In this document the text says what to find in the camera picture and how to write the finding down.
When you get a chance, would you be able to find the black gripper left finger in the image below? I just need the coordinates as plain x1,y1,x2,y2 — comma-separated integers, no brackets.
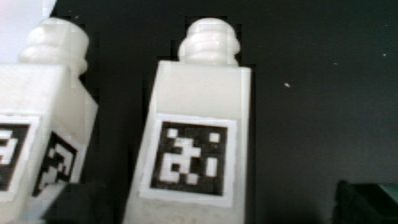
43,182,115,224

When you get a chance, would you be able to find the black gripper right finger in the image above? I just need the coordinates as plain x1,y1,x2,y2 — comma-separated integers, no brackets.
333,181,398,224

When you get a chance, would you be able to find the white table leg with tag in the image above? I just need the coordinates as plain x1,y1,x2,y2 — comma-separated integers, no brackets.
123,18,251,224

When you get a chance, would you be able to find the white table leg far left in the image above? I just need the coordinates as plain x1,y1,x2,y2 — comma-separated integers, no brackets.
0,18,99,224

